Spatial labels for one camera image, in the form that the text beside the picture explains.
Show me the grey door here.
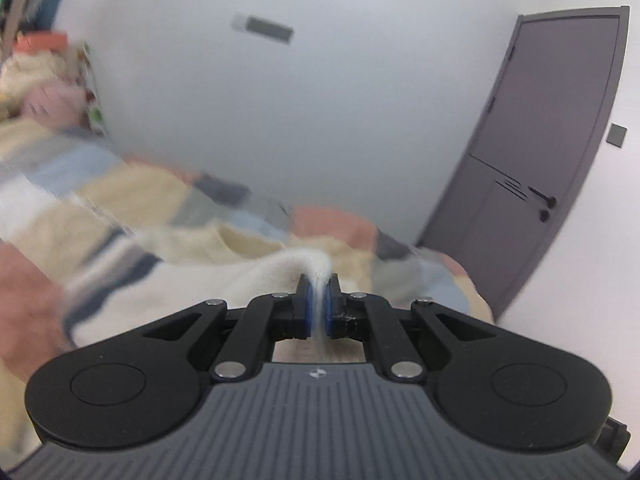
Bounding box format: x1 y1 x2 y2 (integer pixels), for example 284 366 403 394
415 6 631 322

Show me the colourful printed strip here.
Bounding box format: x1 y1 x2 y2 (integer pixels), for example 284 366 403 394
77 42 109 136

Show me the black door handle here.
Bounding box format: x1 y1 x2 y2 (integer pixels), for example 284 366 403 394
505 177 557 209

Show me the cream fluffy fleece garment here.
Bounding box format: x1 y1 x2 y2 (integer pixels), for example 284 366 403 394
60 222 372 366

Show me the grey wall plate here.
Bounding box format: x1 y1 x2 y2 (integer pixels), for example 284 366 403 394
232 12 295 45

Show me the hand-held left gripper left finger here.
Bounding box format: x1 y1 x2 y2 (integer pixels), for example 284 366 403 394
142 273 317 382

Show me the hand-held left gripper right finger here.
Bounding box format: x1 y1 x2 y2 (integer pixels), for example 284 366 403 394
322 273 502 384

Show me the orange box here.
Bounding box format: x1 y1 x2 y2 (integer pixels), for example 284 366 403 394
13 31 69 54

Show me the patchwork bed quilt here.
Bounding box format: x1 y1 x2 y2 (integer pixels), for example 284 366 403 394
0 120 496 461

